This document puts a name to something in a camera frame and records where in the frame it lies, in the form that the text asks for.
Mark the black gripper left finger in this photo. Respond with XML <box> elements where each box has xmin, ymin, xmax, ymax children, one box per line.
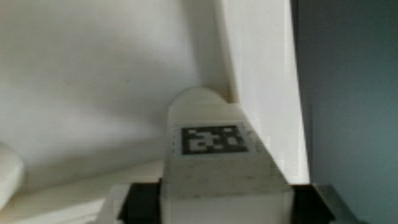
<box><xmin>103</xmin><ymin>183</ymin><xmax>162</xmax><ymax>224</ymax></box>

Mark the white table leg with tag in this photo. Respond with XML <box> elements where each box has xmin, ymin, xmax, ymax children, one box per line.
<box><xmin>160</xmin><ymin>88</ymin><xmax>295</xmax><ymax>224</ymax></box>

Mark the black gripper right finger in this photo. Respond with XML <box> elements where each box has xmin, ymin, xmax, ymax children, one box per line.
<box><xmin>291</xmin><ymin>184</ymin><xmax>359</xmax><ymax>224</ymax></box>

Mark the white square tabletop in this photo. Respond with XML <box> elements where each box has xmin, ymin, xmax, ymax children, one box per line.
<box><xmin>0</xmin><ymin>0</ymin><xmax>309</xmax><ymax>224</ymax></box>

